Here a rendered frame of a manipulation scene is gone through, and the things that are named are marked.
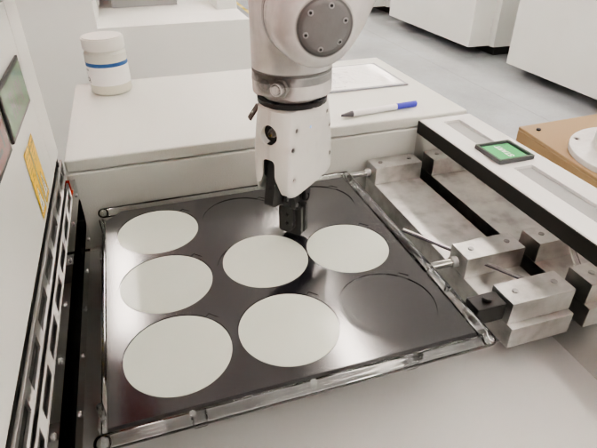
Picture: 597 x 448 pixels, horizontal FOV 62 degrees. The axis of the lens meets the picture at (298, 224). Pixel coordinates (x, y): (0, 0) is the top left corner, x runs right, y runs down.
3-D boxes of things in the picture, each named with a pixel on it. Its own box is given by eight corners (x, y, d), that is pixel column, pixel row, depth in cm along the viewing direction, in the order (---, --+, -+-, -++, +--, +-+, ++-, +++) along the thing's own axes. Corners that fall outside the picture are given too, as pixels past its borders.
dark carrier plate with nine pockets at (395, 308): (108, 434, 40) (107, 428, 40) (107, 217, 68) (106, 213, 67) (474, 336, 49) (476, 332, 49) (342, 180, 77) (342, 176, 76)
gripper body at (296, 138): (298, 106, 48) (298, 206, 54) (345, 78, 55) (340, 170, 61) (234, 93, 51) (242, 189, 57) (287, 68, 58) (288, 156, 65)
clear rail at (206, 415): (95, 459, 39) (91, 448, 38) (95, 443, 40) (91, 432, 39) (497, 348, 49) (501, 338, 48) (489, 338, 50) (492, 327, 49)
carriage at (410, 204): (505, 349, 54) (512, 330, 52) (364, 190, 83) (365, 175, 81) (566, 332, 56) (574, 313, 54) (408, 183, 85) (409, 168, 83)
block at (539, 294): (507, 324, 53) (513, 303, 51) (487, 303, 55) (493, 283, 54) (569, 308, 55) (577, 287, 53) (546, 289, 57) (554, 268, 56)
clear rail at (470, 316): (485, 351, 48) (489, 340, 48) (339, 178, 78) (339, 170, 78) (497, 348, 49) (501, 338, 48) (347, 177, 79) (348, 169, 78)
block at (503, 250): (464, 278, 59) (468, 258, 57) (448, 261, 62) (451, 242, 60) (520, 266, 61) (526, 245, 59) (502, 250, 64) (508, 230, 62)
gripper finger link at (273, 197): (261, 200, 53) (282, 212, 58) (285, 132, 54) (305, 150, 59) (251, 197, 54) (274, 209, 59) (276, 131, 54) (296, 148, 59)
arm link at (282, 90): (305, 84, 47) (305, 115, 49) (346, 61, 53) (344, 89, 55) (232, 71, 50) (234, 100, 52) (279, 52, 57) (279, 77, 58)
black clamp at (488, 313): (474, 326, 52) (479, 308, 51) (462, 312, 54) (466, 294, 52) (503, 319, 53) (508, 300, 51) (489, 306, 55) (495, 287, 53)
